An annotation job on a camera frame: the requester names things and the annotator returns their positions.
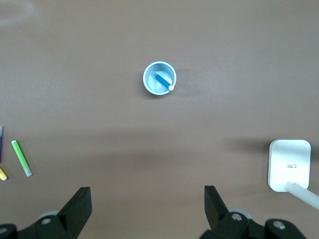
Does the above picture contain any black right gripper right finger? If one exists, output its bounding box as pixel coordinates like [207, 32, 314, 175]
[200, 185, 306, 239]

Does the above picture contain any blue mesh cup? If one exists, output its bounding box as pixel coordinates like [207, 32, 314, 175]
[143, 61, 178, 96]

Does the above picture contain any blue marker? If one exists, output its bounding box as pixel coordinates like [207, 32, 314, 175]
[155, 72, 174, 91]

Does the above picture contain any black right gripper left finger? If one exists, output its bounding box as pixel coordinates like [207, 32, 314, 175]
[0, 186, 93, 239]

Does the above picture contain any green marker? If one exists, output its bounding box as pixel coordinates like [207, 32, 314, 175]
[11, 140, 33, 178]

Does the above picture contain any brown table cover mat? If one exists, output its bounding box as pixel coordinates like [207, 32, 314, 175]
[0, 0, 319, 239]

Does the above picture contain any white lamp stand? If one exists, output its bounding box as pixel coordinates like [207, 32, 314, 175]
[268, 139, 319, 212]

